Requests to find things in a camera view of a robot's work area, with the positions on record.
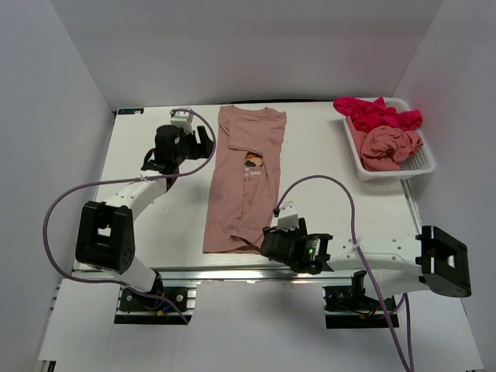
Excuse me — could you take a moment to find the magenta t shirt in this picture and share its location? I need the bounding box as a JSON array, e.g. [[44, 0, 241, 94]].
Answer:
[[333, 97, 423, 133]]

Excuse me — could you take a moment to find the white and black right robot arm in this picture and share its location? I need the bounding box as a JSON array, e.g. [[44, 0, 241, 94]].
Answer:
[[260, 219, 472, 309]]

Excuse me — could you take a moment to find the white perforated plastic basket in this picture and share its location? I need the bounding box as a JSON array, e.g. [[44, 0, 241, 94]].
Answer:
[[341, 97, 436, 181]]

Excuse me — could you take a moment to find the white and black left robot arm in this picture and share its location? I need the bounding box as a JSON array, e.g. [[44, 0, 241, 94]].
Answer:
[[75, 124, 214, 309]]

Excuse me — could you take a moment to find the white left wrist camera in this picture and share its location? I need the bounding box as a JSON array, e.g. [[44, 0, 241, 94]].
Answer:
[[170, 108, 193, 135]]

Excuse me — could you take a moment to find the black xdof label sticker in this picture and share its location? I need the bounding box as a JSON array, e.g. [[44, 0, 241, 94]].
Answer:
[[117, 108, 144, 115]]

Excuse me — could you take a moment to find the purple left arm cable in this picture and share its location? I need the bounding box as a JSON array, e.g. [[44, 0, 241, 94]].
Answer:
[[42, 108, 218, 325]]

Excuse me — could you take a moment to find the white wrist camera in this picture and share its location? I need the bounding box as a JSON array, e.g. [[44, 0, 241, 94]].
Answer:
[[274, 201, 299, 232], [170, 108, 193, 135]]

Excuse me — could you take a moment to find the dusty pink t shirt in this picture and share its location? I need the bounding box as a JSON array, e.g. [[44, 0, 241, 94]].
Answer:
[[202, 105, 287, 254]]

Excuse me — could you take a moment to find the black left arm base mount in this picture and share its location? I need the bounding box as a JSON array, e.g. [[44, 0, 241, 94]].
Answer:
[[114, 286, 196, 326]]

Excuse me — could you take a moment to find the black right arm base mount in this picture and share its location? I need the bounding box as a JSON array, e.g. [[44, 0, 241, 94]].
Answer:
[[323, 286, 388, 329]]

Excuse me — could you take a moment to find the coral pink t shirt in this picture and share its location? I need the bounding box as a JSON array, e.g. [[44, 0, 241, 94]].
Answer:
[[355, 126, 423, 171]]

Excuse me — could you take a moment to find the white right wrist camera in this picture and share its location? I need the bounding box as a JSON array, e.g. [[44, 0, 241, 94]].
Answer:
[[274, 201, 299, 232]]

